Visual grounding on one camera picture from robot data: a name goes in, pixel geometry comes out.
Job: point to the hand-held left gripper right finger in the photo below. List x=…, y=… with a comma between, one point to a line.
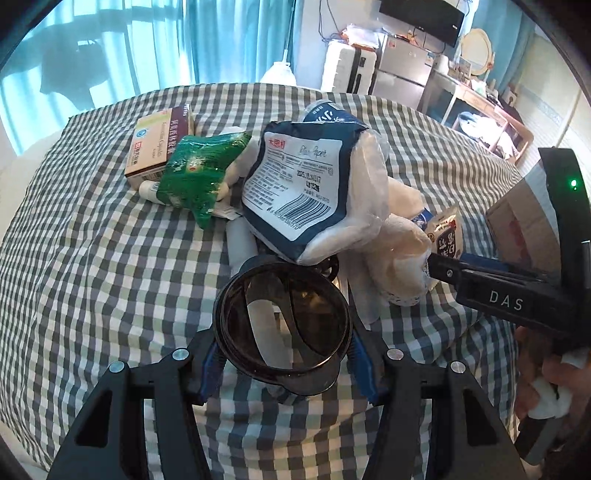
x=362, y=369

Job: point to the clear plastic bag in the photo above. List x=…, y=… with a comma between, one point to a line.
x=360, y=34

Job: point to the black wall television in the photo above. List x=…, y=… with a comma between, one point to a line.
x=420, y=18

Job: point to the white suitcase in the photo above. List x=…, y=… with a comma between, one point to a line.
x=341, y=69

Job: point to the small white tube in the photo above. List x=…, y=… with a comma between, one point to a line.
x=148, y=190

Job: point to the narrow teal curtain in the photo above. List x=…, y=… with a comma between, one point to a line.
x=508, y=46

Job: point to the wooden dressing table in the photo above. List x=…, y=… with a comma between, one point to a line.
x=461, y=92

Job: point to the cardboard box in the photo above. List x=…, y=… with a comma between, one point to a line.
x=521, y=230

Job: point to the white wardrobe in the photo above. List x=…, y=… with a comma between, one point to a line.
x=549, y=106

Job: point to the green foil packet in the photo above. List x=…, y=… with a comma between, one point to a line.
x=194, y=180

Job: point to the white tube with purple band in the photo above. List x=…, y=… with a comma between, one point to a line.
x=242, y=249

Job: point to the oval mirror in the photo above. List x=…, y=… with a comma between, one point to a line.
x=475, y=50

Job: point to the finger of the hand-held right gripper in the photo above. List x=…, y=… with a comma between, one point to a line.
x=445, y=272
x=485, y=261

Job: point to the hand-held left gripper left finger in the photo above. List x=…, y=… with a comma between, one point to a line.
x=211, y=369

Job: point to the white orange snack packet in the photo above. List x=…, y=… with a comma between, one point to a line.
x=445, y=235

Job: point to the large blue white tissue packet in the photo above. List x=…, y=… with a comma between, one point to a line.
x=295, y=184

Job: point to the wide teal curtain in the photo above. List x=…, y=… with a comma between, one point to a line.
x=138, y=46

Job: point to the silver fridge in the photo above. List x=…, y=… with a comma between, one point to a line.
x=397, y=74

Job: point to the checkered cloth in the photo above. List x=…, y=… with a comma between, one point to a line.
x=115, y=277

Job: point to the beige maroon medicine box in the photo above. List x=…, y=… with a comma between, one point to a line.
x=152, y=143

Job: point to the white clothes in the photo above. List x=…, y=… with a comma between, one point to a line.
x=471, y=122

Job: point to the person's right hand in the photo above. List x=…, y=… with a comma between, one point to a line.
x=540, y=364

